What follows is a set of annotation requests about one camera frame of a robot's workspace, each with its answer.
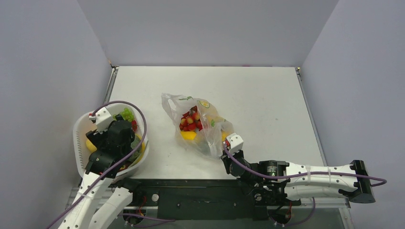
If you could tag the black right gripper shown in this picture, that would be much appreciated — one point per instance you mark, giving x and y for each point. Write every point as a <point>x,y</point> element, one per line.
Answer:
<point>227,156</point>

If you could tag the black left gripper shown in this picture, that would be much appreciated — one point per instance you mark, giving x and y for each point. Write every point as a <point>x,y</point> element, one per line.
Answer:
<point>99,138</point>

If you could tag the clear printed plastic bag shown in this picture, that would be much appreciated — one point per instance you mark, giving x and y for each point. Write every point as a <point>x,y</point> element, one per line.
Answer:
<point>209,141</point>

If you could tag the red fake cherry bunch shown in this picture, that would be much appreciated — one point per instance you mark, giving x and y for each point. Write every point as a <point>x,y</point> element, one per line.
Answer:
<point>191,121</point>

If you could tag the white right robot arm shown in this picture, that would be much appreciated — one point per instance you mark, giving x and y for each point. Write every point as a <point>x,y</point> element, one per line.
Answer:
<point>280,181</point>

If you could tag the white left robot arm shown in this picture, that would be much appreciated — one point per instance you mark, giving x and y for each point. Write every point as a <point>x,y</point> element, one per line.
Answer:
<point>100,172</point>

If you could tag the yellow fake lemon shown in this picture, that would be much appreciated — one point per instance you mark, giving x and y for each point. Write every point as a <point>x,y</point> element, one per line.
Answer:
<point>90,146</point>

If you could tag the red fake apple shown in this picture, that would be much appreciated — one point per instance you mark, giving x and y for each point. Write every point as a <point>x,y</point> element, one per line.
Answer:
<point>134,125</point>

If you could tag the green fake grapes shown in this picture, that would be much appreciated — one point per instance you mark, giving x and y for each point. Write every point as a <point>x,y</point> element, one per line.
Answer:
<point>127,115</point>

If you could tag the white plastic basket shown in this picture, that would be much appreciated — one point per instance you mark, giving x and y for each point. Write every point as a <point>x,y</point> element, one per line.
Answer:
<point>84,125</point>

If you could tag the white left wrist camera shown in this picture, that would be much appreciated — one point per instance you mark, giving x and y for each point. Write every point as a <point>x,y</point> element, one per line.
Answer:
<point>102,119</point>

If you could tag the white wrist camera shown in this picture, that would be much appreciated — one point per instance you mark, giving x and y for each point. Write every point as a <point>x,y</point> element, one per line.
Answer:
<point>233,143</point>
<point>102,119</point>

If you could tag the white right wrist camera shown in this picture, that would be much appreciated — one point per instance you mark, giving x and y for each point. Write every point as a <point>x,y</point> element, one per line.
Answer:
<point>233,143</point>

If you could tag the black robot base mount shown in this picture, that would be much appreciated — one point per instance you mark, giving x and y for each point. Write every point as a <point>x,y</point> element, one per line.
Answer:
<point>201,199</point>

